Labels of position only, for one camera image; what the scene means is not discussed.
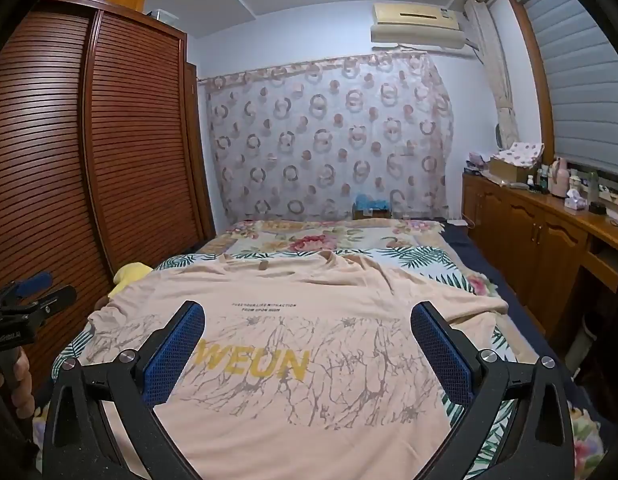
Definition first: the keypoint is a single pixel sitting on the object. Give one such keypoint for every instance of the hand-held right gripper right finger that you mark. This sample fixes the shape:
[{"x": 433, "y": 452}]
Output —
[{"x": 441, "y": 355}]

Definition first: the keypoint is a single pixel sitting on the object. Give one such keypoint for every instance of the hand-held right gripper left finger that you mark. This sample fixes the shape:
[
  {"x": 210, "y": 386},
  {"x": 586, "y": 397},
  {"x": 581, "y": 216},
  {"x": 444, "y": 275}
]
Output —
[{"x": 174, "y": 355}]

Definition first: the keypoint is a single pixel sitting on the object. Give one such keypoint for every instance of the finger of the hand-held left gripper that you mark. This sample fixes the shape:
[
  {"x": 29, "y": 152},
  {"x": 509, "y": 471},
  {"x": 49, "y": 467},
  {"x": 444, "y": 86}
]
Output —
[
  {"x": 34, "y": 282},
  {"x": 54, "y": 296}
]

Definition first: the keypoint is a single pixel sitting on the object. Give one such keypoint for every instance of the peach printed t-shirt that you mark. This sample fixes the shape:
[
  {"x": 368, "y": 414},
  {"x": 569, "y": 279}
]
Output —
[{"x": 289, "y": 400}]

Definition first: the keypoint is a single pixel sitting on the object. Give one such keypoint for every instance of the person's left hand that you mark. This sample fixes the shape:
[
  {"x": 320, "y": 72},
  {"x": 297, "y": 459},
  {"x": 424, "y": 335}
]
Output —
[{"x": 20, "y": 385}]

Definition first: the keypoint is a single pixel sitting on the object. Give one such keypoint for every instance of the yellow pillow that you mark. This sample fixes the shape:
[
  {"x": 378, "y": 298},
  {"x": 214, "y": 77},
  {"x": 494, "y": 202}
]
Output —
[{"x": 129, "y": 277}]

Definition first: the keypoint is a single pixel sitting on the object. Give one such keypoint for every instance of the navy bed sheet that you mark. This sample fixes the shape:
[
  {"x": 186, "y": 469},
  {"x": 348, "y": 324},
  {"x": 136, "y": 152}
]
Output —
[{"x": 519, "y": 310}]

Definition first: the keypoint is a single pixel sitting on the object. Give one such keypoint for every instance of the palm leaf printed blanket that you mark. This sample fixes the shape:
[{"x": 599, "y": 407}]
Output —
[{"x": 429, "y": 260}]

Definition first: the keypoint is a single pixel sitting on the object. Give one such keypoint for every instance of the pale waste bin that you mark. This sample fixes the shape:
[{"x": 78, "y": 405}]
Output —
[{"x": 586, "y": 340}]

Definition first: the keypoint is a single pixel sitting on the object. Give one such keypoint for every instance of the wooden sideboard cabinet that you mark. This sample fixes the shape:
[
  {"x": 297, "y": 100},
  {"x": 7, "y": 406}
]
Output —
[{"x": 529, "y": 230}]

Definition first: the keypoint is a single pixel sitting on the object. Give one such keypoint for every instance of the blue box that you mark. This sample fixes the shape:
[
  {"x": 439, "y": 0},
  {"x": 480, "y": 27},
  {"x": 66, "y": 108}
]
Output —
[{"x": 371, "y": 206}]

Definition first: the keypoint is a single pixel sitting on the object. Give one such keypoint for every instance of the floral blanket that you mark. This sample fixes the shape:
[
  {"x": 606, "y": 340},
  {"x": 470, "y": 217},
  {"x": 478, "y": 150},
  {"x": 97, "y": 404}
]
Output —
[{"x": 314, "y": 240}]

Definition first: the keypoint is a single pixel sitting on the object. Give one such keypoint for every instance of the wooden louvered wardrobe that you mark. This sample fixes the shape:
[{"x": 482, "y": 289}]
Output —
[{"x": 139, "y": 135}]

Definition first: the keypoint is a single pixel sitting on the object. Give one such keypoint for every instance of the cardboard box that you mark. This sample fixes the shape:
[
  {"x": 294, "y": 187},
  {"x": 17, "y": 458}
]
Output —
[{"x": 504, "y": 170}]

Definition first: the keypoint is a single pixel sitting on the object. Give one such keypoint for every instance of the dark cosmetic bottle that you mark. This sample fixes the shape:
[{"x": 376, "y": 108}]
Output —
[{"x": 539, "y": 178}]

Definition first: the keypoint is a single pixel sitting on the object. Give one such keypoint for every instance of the tissue pack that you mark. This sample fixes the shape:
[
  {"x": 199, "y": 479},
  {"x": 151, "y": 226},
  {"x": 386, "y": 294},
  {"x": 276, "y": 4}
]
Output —
[{"x": 575, "y": 201}]

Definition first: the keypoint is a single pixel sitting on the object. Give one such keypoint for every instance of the pink thermos jug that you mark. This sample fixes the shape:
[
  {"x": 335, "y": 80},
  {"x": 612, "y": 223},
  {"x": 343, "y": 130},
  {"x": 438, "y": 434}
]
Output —
[{"x": 560, "y": 177}]

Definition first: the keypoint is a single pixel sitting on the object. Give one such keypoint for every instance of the white floral cloth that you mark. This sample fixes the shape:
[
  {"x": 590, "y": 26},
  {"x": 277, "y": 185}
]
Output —
[{"x": 526, "y": 152}]

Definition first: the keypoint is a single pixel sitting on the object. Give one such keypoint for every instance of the circle patterned curtain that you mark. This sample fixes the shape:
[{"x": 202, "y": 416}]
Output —
[{"x": 314, "y": 135}]

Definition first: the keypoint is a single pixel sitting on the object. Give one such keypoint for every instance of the beige tied window curtain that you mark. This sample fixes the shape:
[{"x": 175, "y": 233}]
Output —
[{"x": 499, "y": 85}]

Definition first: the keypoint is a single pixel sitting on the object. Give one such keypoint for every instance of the clear plastic storage box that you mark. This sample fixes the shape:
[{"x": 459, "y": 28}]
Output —
[{"x": 161, "y": 16}]

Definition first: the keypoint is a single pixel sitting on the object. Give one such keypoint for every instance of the grey window blind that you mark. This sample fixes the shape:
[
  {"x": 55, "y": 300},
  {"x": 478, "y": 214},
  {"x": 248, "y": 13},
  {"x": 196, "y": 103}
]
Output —
[{"x": 579, "y": 85}]

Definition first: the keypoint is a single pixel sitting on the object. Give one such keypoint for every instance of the beige wall air conditioner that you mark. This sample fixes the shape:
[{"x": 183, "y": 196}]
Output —
[{"x": 419, "y": 25}]

